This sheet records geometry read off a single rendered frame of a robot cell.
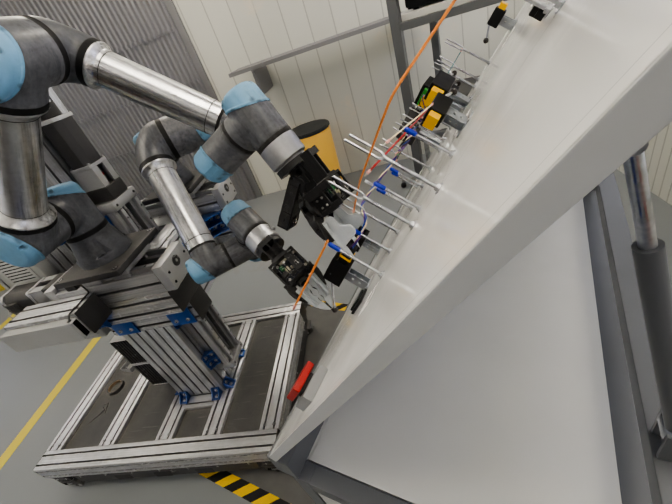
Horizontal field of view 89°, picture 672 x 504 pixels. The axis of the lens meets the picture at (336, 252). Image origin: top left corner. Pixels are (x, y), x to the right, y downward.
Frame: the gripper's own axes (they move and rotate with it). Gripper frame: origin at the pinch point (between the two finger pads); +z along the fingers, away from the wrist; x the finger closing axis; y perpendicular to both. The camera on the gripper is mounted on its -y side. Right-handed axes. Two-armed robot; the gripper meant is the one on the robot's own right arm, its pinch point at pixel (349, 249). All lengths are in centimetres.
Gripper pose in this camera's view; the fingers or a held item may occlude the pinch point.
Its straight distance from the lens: 68.5
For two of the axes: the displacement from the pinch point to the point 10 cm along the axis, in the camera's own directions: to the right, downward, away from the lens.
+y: 7.1, -4.5, -5.4
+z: 6.2, 7.6, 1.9
